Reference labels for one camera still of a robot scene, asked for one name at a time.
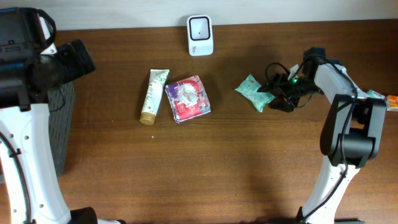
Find orange tissue pack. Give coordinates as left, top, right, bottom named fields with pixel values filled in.
left=385, top=95, right=398, bottom=111

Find red purple pad package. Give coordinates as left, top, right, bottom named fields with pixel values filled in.
left=165, top=75, right=211, bottom=123

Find dark grey plastic basket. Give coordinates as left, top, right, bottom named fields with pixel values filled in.
left=49, top=82, right=75, bottom=177

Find white barcode scanner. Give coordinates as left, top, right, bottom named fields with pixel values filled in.
left=187, top=15, right=214, bottom=57

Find teal wet wipes pack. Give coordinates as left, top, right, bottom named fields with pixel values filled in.
left=235, top=74, right=275, bottom=113

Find white Pantene tube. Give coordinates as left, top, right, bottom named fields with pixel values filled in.
left=139, top=69, right=170, bottom=125

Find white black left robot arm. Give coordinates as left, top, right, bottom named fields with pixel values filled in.
left=1, top=7, right=100, bottom=223

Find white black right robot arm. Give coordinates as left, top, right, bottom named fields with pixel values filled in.
left=258, top=47, right=387, bottom=223

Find green tissue pack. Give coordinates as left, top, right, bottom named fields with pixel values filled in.
left=367, top=90, right=385, bottom=100

